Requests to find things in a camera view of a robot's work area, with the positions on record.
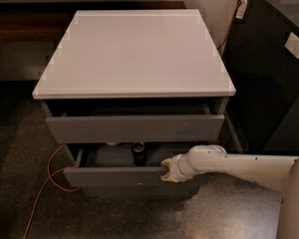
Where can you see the grey top drawer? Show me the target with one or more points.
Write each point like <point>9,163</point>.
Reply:
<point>75,121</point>

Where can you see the dark wooden bench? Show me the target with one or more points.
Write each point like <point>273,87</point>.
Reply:
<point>48,21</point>

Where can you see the grey drawer cabinet white top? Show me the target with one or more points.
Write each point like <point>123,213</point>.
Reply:
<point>135,55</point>

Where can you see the white bowl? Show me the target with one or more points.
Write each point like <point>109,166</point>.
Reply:
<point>112,143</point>

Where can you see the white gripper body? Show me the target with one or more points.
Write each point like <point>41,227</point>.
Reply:
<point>176,169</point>

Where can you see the white label sticker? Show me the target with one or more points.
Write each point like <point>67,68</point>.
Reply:
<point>292,45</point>

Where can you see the blue pepsi can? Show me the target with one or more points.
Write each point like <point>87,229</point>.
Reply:
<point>140,154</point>

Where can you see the grey drawer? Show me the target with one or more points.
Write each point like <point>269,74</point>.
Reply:
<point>142,191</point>
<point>75,121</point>
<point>114,166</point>

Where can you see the black bin cabinet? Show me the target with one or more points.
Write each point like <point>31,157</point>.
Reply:
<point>265,108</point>

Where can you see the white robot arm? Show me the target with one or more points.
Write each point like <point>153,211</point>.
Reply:
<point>276,172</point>

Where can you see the white cable tag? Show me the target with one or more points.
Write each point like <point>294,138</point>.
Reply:
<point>241,9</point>

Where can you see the grey bottom drawer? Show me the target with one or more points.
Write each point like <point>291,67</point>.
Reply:
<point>142,191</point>

